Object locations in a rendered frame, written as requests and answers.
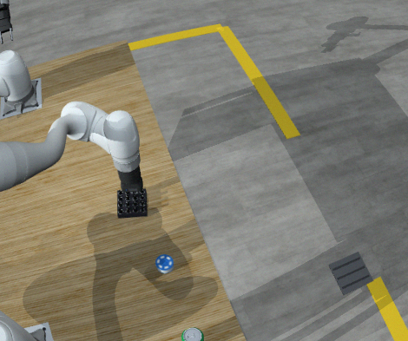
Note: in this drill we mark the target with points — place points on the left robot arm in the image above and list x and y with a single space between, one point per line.
15 83

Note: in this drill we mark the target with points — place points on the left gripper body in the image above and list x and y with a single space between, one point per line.
5 24

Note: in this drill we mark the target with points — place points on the green drink can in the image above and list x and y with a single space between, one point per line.
192 334

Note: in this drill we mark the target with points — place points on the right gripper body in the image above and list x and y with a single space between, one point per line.
131 180

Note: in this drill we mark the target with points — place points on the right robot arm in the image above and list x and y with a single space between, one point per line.
20 161

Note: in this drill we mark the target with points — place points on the black knob box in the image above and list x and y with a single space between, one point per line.
134 209

